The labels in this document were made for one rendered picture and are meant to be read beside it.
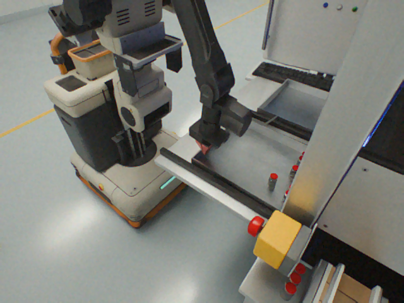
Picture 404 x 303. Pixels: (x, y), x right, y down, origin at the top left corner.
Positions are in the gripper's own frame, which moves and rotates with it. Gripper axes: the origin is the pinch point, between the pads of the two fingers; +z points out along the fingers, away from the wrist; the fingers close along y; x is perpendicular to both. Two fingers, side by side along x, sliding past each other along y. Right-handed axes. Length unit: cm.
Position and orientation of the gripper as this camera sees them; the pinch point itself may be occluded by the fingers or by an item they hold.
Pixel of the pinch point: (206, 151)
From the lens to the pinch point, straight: 77.4
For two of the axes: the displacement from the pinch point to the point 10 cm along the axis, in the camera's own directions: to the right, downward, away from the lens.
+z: -1.0, 6.4, 7.6
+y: 7.8, 5.2, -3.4
